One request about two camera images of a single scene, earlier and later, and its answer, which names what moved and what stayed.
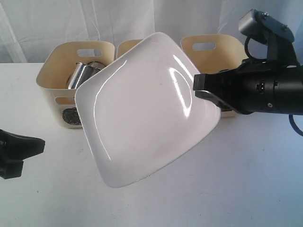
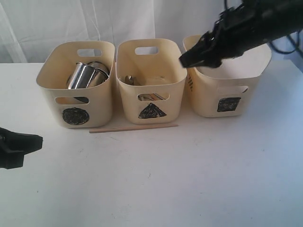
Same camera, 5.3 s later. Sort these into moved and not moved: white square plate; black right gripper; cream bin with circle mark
Moved: white square plate; black right gripper
Not moved: cream bin with circle mark
